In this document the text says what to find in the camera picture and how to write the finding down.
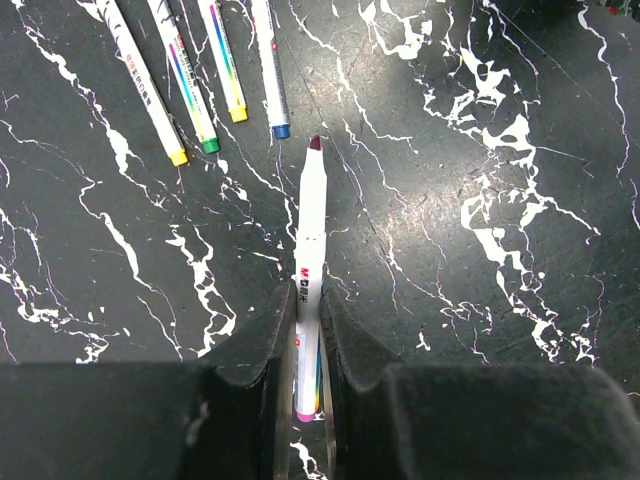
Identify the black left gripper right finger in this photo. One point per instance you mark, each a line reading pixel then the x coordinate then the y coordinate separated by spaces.
pixel 387 419

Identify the white pen green tip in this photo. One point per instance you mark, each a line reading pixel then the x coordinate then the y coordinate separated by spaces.
pixel 184 74

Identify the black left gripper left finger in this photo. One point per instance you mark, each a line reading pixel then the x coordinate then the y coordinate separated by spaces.
pixel 226 415

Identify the white pen purple tip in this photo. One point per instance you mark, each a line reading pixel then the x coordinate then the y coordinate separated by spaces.
pixel 309 255

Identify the white pen blue tip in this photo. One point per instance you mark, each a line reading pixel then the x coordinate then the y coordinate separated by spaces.
pixel 276 104

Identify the white pen orange tip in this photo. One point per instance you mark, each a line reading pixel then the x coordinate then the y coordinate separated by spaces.
pixel 224 61

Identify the white pen yellow tip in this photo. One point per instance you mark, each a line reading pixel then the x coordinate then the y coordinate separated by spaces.
pixel 142 80

